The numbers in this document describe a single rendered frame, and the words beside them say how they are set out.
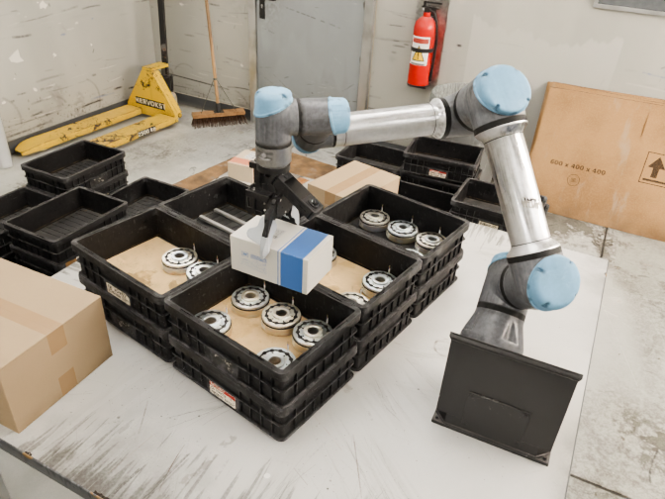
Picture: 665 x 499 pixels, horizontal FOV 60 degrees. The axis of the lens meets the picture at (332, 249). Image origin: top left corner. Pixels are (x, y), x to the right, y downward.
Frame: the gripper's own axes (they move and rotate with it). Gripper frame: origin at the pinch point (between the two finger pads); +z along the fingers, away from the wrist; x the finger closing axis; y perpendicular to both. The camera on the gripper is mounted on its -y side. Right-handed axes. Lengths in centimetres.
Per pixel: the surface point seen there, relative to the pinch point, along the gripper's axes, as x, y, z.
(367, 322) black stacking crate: -12.4, -17.9, 23.8
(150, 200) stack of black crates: -101, 141, 72
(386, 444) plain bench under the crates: 7, -33, 41
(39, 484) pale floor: 27, 82, 110
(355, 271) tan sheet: -36.8, -3.4, 27.7
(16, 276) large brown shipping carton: 21, 68, 20
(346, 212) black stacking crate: -61, 12, 23
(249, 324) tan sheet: -0.4, 10.1, 27.6
